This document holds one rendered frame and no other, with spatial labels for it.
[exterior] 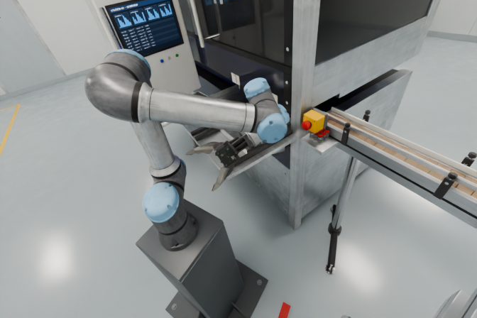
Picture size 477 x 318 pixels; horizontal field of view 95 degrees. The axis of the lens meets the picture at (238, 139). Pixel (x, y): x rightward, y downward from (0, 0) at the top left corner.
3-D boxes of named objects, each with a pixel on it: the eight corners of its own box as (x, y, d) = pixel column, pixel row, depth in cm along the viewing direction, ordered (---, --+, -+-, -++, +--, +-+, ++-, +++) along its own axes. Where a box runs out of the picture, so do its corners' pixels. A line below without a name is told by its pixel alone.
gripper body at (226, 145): (211, 150, 67) (243, 128, 68) (211, 149, 75) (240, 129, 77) (226, 170, 67) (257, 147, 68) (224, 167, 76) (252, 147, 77)
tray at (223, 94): (238, 88, 154) (237, 84, 152) (260, 101, 136) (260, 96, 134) (194, 106, 142) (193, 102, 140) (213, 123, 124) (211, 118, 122)
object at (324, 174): (245, 91, 339) (238, 29, 284) (376, 165, 196) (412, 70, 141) (187, 116, 304) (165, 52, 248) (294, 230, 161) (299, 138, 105)
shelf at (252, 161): (234, 89, 159) (234, 86, 158) (308, 133, 111) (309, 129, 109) (172, 115, 142) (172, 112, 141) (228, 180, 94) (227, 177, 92)
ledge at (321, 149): (319, 129, 111) (320, 126, 110) (342, 141, 102) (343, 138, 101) (299, 141, 106) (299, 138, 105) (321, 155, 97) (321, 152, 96)
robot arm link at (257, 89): (272, 88, 58) (283, 118, 65) (263, 72, 67) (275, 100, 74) (245, 100, 60) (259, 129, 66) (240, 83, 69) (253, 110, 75)
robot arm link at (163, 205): (151, 236, 75) (134, 215, 67) (158, 203, 86) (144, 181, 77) (186, 231, 75) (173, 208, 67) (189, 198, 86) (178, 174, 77)
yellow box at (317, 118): (313, 120, 102) (314, 107, 97) (326, 127, 97) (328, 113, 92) (302, 127, 99) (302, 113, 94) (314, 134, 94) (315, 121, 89)
